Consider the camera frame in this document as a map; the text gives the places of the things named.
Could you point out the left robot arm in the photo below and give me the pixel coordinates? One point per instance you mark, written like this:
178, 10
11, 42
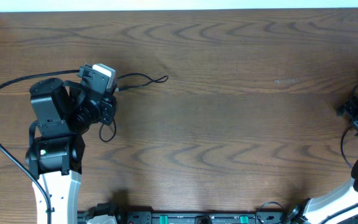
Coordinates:
64, 111

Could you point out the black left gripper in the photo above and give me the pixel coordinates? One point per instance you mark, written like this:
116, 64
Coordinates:
109, 105

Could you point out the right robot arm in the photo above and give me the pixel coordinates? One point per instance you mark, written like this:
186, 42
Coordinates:
339, 204

